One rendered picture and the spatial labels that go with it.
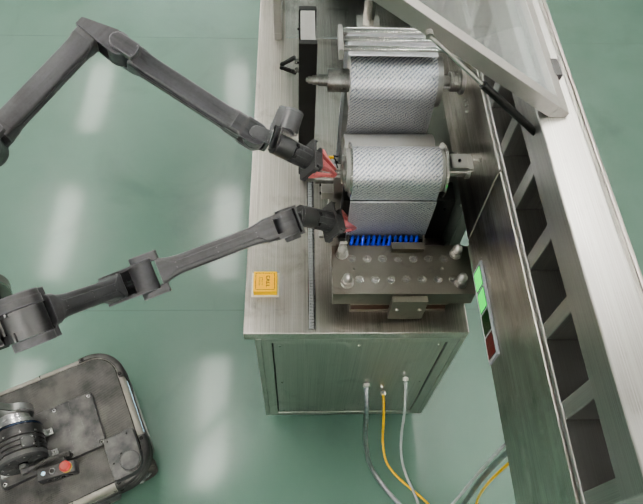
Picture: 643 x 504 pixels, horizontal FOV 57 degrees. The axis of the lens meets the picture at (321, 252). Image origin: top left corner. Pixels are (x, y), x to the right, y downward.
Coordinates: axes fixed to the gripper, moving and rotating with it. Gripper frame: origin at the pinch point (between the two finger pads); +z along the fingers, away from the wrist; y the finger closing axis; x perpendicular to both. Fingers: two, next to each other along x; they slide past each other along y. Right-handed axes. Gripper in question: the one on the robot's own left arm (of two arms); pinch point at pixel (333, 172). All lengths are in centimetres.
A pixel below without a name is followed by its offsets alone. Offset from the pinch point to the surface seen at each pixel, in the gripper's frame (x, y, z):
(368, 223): -4.6, 7.5, 16.5
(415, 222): 3.9, 7.6, 26.9
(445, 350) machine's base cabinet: -15, 33, 57
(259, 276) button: -37.2, 15.0, 1.4
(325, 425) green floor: -97, 34, 76
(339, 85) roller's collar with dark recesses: 10.3, -21.1, -5.4
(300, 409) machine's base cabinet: -90, 32, 57
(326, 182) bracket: -5.5, -1.0, 2.1
